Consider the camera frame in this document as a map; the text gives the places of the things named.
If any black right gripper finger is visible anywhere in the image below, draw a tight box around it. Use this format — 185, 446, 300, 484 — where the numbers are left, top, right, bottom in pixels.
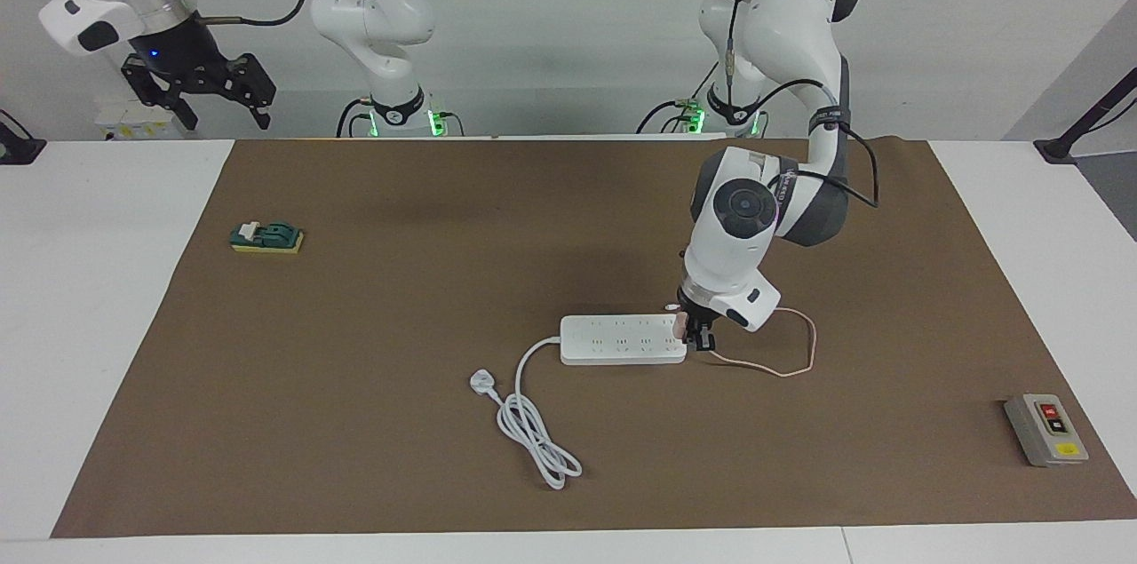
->
119, 61, 199, 132
220, 52, 278, 131

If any pink charging cable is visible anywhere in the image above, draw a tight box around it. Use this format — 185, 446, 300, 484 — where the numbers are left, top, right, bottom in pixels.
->
709, 306, 819, 379

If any white power strip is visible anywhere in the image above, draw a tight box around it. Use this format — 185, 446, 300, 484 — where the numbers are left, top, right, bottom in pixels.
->
559, 314, 691, 366

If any green circuit board block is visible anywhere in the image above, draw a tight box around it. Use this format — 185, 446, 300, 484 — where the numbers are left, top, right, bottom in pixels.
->
229, 220, 305, 256

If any brown table mat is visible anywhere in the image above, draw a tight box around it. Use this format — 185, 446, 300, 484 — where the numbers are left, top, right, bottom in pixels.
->
51, 136, 1137, 540

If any black slanted stand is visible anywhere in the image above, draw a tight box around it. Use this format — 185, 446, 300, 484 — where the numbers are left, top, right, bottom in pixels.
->
1033, 67, 1137, 165

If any white wall socket box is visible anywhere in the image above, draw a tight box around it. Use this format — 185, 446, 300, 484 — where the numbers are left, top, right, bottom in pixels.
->
95, 98, 198, 141

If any black base cable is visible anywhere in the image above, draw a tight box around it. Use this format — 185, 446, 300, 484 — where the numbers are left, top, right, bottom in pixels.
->
635, 98, 689, 136
335, 97, 375, 139

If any white power cord with plug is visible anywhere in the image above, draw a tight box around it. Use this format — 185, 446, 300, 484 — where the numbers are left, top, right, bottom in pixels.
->
469, 335, 584, 491

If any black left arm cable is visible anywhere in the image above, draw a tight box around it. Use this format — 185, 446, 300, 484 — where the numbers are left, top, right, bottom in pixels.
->
706, 0, 881, 211

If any grey on-off switch box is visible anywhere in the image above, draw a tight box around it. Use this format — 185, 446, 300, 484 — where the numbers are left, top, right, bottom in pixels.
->
1004, 393, 1090, 468

